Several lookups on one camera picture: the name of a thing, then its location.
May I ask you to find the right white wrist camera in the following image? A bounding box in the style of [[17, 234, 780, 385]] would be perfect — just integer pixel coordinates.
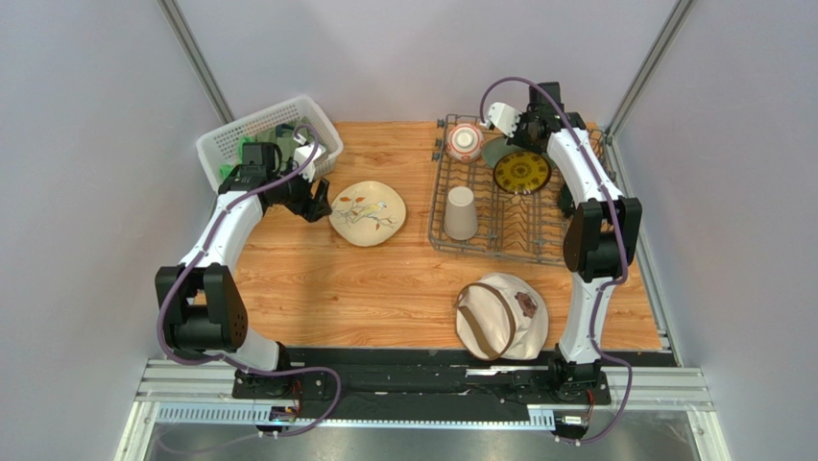
[[481, 102, 524, 138]]

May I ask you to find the dark green mug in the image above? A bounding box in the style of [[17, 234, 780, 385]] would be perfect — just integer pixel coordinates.
[[557, 184, 576, 219]]

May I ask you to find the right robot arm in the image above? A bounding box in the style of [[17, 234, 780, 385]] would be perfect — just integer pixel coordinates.
[[513, 82, 642, 401]]

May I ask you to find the cream bucket hat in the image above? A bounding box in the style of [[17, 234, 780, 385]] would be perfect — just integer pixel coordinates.
[[453, 272, 549, 362]]

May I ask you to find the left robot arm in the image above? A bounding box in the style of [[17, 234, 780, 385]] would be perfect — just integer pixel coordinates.
[[155, 142, 331, 376]]

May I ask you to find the yellow patterned black-rim plate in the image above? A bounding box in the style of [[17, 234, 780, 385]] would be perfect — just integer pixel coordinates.
[[493, 151, 553, 195]]

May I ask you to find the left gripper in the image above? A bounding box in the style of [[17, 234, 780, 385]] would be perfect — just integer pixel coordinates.
[[268, 158, 332, 224]]

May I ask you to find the light green flower plate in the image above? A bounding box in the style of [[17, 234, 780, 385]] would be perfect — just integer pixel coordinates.
[[481, 136, 521, 168]]

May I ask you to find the beige ceramic cup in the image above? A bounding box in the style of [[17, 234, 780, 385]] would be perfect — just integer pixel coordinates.
[[444, 186, 478, 241]]

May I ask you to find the cream bird plate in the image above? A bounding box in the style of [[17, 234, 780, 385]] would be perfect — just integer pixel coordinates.
[[329, 181, 407, 248]]

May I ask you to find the bright green cloth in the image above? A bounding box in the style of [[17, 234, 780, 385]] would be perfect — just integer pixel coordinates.
[[219, 136, 255, 181]]

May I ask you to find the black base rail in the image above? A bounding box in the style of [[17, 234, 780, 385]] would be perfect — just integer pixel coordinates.
[[231, 347, 676, 423]]

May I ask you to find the red white ceramic bowl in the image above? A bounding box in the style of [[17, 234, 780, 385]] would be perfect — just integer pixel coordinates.
[[445, 124, 484, 163]]

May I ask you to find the grey wire dish rack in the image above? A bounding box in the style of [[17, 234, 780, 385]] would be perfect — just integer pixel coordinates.
[[426, 113, 609, 267]]

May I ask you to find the olive green cloth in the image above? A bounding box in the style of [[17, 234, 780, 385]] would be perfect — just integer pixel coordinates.
[[250, 117, 330, 162]]

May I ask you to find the white plastic basket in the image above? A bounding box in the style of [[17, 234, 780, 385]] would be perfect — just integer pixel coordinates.
[[197, 96, 344, 191]]

